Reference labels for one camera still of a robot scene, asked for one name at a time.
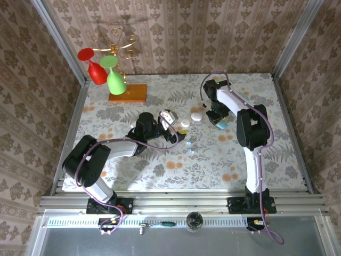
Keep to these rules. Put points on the teal wine glass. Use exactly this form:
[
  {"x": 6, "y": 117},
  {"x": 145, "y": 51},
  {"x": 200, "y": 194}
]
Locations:
[{"x": 221, "y": 125}]

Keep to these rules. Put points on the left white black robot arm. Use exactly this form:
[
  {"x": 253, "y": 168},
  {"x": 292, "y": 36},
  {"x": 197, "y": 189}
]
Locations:
[{"x": 120, "y": 149}]

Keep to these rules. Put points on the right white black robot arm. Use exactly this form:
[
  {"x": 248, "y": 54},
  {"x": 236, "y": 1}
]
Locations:
[{"x": 231, "y": 98}]

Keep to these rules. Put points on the white square earbud case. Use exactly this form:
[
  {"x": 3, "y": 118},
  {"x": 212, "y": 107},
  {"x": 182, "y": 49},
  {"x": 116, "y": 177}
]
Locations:
[{"x": 132, "y": 123}]

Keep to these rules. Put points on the orange wooden rack base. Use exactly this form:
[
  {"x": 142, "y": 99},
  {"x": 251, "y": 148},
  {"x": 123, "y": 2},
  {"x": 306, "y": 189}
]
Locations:
[{"x": 136, "y": 93}]

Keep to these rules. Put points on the green plastic wine glass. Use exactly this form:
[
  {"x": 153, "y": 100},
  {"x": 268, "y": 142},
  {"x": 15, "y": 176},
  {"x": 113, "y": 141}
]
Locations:
[{"x": 115, "y": 82}]

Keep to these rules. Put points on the red plastic wine glass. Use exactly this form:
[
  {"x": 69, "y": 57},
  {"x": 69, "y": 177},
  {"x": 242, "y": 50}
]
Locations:
[{"x": 97, "y": 73}]

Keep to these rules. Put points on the black power connector block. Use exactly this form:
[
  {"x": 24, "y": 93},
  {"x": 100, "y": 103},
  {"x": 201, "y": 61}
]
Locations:
[
  {"x": 253, "y": 223},
  {"x": 106, "y": 222}
]

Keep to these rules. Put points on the grey metal panel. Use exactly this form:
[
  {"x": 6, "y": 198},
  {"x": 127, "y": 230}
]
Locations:
[{"x": 170, "y": 244}]

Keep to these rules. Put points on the aluminium table side rail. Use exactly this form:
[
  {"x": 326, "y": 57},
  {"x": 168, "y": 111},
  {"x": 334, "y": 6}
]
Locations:
[
  {"x": 289, "y": 120},
  {"x": 73, "y": 128}
]

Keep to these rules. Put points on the aluminium table long rail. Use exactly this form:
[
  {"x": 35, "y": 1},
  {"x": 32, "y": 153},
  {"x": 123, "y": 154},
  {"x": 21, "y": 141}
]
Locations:
[{"x": 181, "y": 202}]

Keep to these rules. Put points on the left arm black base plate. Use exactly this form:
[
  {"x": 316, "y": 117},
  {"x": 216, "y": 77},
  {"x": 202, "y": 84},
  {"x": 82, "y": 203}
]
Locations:
[{"x": 126, "y": 205}]

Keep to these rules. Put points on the black round camera dome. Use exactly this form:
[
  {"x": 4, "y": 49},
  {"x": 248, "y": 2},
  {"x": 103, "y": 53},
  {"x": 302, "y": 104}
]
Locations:
[{"x": 194, "y": 221}]

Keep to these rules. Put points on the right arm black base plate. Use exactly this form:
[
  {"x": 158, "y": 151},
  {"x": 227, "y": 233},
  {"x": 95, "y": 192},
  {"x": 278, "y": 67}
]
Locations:
[{"x": 234, "y": 205}]

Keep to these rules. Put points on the aluminium frame post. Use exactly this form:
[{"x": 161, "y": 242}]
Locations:
[
  {"x": 295, "y": 40},
  {"x": 63, "y": 42}
]

